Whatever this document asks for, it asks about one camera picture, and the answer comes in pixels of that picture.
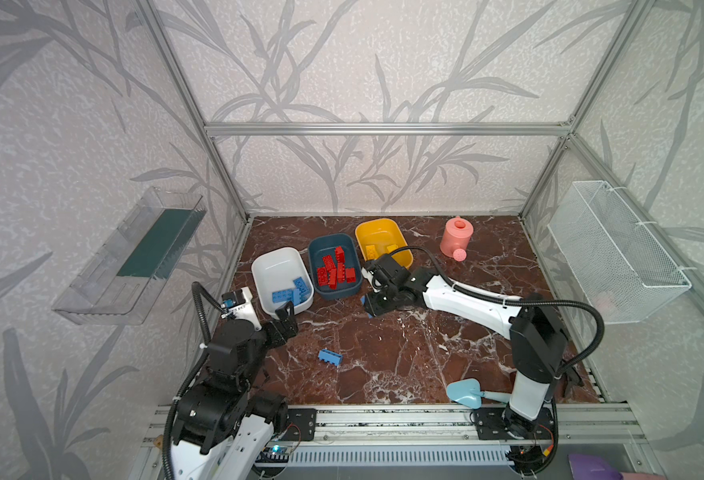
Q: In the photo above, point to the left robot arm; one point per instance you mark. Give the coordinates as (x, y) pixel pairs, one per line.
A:
(218, 423)

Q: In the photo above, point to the white plastic bin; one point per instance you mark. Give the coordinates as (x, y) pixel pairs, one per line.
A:
(276, 270)

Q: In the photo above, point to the red lego brick top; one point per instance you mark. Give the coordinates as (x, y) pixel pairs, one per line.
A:
(329, 264)

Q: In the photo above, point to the pink toy watering can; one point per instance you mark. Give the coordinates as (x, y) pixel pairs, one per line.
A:
(456, 236)

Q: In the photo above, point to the red lego brick bottom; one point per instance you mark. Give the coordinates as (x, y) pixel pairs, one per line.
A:
(332, 280)

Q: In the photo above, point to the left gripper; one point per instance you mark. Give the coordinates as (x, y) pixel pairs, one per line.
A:
(278, 327)

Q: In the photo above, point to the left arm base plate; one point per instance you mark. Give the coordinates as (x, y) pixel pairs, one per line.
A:
(298, 426)

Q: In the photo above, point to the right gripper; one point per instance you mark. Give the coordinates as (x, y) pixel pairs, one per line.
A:
(379, 298)

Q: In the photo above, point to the clear acrylic wall shelf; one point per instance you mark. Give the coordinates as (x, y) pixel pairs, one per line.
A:
(121, 283)

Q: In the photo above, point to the teal plastic bin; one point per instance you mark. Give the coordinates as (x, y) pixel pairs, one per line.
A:
(325, 245)

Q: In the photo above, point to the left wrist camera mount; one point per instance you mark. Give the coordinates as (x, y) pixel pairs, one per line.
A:
(238, 304)

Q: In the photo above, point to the aluminium front rail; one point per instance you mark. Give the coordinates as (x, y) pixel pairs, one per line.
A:
(450, 424)

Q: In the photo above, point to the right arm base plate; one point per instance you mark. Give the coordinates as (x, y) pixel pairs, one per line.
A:
(497, 422)

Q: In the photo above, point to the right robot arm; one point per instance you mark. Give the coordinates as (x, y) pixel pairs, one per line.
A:
(532, 325)

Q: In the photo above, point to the blue lego brick bottom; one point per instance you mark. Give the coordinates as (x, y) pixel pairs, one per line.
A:
(330, 357)

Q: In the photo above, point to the light blue toy shovel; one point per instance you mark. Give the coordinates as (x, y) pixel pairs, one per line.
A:
(468, 392)

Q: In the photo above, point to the yellow plastic bin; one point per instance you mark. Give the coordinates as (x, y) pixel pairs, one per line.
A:
(381, 233)

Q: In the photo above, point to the yellow curved lego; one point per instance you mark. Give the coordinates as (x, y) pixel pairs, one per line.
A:
(371, 252)

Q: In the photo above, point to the purple toy object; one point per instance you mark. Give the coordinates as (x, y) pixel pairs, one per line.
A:
(589, 467)

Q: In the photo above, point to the white wire basket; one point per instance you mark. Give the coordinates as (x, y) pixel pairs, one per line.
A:
(621, 267)

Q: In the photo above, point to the small red lego brick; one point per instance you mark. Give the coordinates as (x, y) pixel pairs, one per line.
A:
(350, 275)

